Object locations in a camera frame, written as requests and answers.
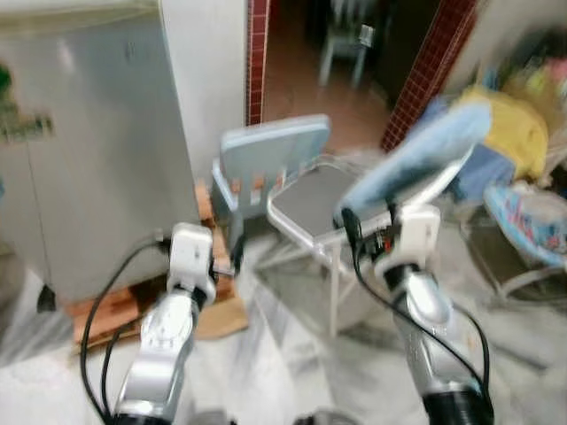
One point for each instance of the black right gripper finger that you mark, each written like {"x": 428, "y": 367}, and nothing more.
{"x": 352, "y": 228}

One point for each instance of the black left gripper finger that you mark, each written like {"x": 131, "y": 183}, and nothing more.
{"x": 238, "y": 252}

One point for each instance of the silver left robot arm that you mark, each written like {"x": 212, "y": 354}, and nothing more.
{"x": 164, "y": 345}

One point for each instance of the silver fridge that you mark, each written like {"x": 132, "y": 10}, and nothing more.
{"x": 97, "y": 133}

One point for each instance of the green fridge magnet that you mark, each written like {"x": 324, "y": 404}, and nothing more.
{"x": 22, "y": 124}

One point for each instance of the brown cardboard piece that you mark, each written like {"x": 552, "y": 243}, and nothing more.
{"x": 221, "y": 320}

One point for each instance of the light blue jeans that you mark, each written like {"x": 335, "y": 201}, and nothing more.
{"x": 416, "y": 155}

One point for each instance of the light blue plastic chair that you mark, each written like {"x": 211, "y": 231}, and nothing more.
{"x": 275, "y": 146}

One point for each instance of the blue red patterned cushion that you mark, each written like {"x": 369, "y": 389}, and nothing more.
{"x": 532, "y": 221}

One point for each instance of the yellow garment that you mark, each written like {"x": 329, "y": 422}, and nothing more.
{"x": 514, "y": 128}

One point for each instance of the white plastic chair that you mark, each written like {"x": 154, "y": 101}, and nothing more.
{"x": 341, "y": 40}

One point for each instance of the red tiled column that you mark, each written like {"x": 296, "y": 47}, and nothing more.
{"x": 258, "y": 53}

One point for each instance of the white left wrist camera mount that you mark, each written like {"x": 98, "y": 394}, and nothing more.
{"x": 190, "y": 252}

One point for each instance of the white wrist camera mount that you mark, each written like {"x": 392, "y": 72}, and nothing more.
{"x": 190, "y": 252}
{"x": 416, "y": 232}

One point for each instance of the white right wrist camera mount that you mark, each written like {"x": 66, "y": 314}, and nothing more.
{"x": 416, "y": 232}

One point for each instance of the red tiled wall edge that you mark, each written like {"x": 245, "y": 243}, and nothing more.
{"x": 430, "y": 62}

